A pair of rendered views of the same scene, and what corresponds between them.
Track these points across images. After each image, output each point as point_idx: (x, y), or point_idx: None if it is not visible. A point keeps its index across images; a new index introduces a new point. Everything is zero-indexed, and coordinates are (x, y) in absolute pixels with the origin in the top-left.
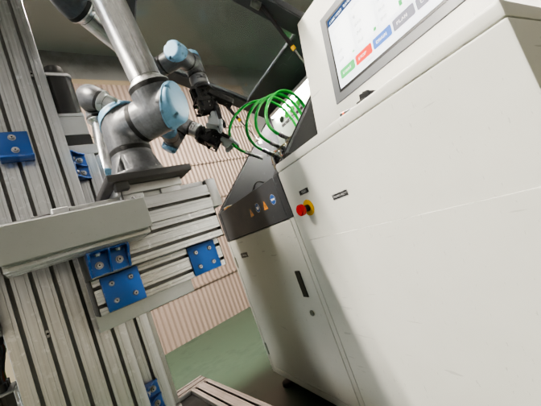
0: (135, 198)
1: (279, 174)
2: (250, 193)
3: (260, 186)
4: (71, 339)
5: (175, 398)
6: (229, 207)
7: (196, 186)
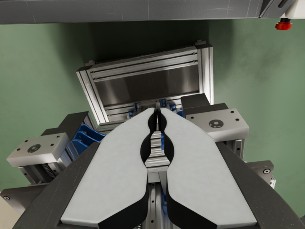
0: (274, 183)
1: (285, 17)
2: (152, 20)
3: (203, 19)
4: None
5: (156, 105)
6: (20, 23)
7: (244, 143)
